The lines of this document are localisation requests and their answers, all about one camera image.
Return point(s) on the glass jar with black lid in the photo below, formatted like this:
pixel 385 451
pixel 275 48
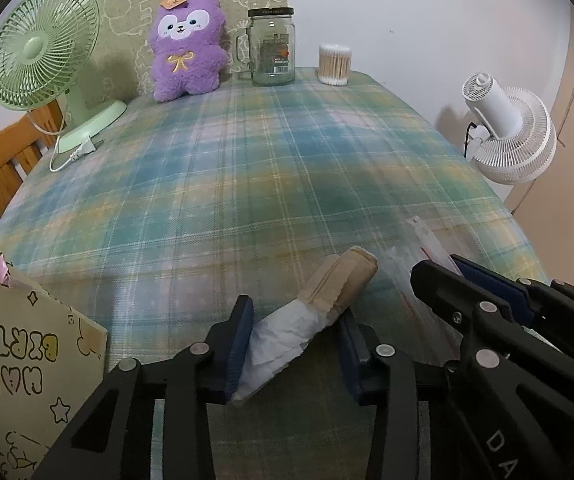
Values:
pixel 272 45

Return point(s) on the green desk fan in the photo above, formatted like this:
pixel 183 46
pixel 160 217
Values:
pixel 42 45

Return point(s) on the white floor fan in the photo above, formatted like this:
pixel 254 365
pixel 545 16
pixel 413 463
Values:
pixel 512 130

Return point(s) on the plaid tablecloth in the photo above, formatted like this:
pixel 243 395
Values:
pixel 267 175

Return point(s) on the clear plastic bag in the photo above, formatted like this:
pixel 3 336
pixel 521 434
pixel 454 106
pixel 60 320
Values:
pixel 429 260

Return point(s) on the happy birthday gift bag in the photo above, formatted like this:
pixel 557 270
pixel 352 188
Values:
pixel 17 350

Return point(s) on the cotton swab container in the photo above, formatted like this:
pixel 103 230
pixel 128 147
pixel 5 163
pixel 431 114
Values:
pixel 334 65

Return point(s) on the white beige umbrella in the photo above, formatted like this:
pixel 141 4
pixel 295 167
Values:
pixel 317 300

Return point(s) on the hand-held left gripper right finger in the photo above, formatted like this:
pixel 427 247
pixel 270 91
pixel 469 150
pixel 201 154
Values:
pixel 352 365

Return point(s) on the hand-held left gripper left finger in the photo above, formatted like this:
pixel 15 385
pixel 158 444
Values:
pixel 237 350

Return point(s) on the purple plush toy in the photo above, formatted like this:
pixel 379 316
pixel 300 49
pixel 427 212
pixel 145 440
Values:
pixel 187 45

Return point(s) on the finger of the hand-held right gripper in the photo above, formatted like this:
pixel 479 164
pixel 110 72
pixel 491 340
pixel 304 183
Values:
pixel 492 285
pixel 447 290

